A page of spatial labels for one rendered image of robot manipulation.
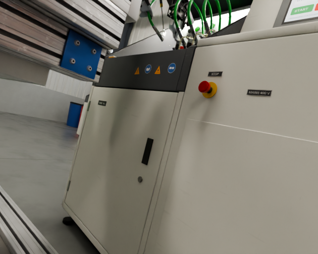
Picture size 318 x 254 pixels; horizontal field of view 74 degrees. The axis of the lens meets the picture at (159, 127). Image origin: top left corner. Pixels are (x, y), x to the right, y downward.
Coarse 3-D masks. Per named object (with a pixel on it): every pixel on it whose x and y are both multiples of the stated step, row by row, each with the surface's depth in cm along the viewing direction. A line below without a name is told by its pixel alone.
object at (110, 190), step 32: (96, 96) 115; (128, 96) 95; (160, 96) 80; (96, 128) 109; (128, 128) 91; (160, 128) 77; (96, 160) 104; (128, 160) 87; (160, 160) 74; (96, 192) 99; (128, 192) 83; (96, 224) 94; (128, 224) 80
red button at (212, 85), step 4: (200, 84) 63; (204, 84) 62; (208, 84) 62; (212, 84) 65; (200, 88) 63; (204, 88) 62; (208, 88) 62; (212, 88) 64; (216, 88) 63; (204, 92) 63; (208, 92) 64; (212, 92) 64; (204, 96) 66; (208, 96) 65; (212, 96) 64
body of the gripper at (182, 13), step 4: (176, 0) 109; (184, 0) 111; (188, 0) 110; (172, 4) 110; (180, 4) 107; (184, 4) 111; (172, 8) 112; (180, 8) 108; (184, 8) 109; (168, 12) 111; (172, 12) 110; (180, 12) 109; (184, 12) 110; (168, 16) 112; (172, 16) 110; (180, 16) 109; (184, 16) 110
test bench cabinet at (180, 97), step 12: (180, 96) 73; (180, 108) 73; (84, 120) 120; (168, 144) 73; (168, 156) 72; (72, 168) 120; (156, 180) 74; (156, 192) 73; (72, 216) 110; (84, 228) 100; (144, 228) 74; (96, 240) 92; (144, 240) 73; (108, 252) 86
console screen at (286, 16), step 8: (288, 0) 81; (296, 0) 79; (304, 0) 77; (312, 0) 75; (280, 8) 82; (288, 8) 80; (296, 8) 77; (304, 8) 75; (312, 8) 73; (280, 16) 81; (288, 16) 78; (296, 16) 76; (304, 16) 74; (312, 16) 72; (280, 24) 79; (288, 24) 77
